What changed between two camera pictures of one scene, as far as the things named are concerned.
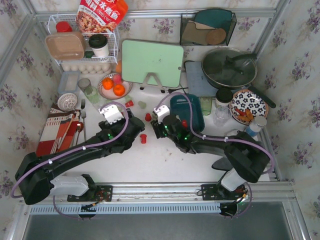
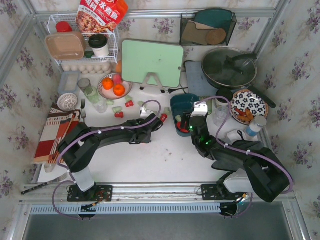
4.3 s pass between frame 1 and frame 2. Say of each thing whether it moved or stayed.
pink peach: stayed
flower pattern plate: stayed
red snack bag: stayed
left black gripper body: moved
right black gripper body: moved
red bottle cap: stayed
